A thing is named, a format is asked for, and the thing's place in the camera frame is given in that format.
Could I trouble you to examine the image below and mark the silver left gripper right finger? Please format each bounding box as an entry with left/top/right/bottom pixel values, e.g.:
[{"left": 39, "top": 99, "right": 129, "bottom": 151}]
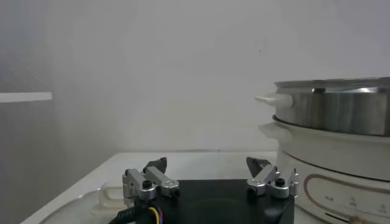
[{"left": 246, "top": 156, "right": 301, "bottom": 200}]

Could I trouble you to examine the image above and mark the glass lid with cream handle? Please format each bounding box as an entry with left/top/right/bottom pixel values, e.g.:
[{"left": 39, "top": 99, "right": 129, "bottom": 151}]
[{"left": 39, "top": 179, "right": 137, "bottom": 224}]

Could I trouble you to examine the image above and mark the black sleeved wire bundle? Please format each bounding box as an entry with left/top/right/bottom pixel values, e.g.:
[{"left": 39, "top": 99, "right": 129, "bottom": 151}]
[{"left": 108, "top": 206, "right": 165, "bottom": 224}]

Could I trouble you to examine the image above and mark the white side table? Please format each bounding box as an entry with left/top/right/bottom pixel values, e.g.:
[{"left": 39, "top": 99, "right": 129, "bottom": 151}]
[{"left": 0, "top": 91, "right": 53, "bottom": 103}]

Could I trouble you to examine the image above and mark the cream electric cooker base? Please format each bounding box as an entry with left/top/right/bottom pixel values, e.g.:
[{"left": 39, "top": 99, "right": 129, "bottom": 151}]
[{"left": 258, "top": 121, "right": 390, "bottom": 224}]

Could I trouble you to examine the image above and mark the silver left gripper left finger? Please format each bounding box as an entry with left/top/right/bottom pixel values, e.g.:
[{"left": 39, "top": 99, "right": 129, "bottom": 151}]
[{"left": 122, "top": 156, "right": 180, "bottom": 208}]

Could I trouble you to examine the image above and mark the stainless steel steamer basket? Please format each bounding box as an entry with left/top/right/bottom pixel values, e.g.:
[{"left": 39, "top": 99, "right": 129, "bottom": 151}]
[{"left": 255, "top": 77, "right": 390, "bottom": 137}]

